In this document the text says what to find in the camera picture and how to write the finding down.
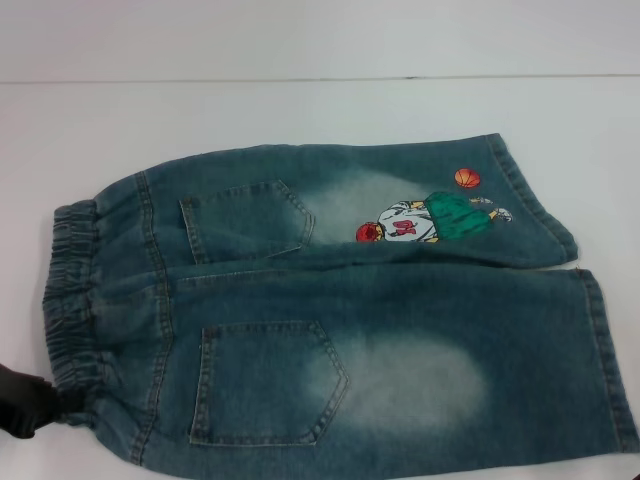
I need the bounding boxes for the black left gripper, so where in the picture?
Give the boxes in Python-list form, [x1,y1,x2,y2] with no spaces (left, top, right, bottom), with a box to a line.
[0,363,89,442]

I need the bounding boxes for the blue denim shorts with cartoon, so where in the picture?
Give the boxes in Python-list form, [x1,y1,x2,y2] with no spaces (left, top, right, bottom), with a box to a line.
[47,132,640,480]

